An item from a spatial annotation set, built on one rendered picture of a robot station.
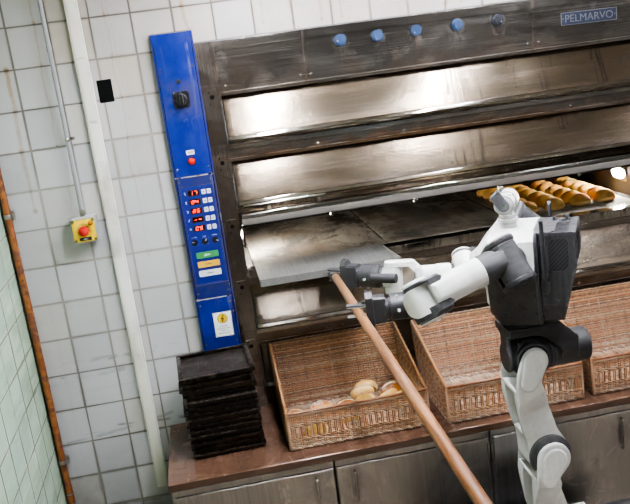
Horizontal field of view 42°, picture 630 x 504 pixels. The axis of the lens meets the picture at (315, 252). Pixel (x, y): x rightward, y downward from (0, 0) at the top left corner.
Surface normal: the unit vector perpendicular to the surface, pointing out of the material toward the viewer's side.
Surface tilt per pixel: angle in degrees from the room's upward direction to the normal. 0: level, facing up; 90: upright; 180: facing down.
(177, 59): 90
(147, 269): 90
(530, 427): 90
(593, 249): 70
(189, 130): 90
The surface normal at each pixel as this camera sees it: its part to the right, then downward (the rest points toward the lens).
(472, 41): 0.15, 0.22
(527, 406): 0.33, 0.55
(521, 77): 0.07, -0.12
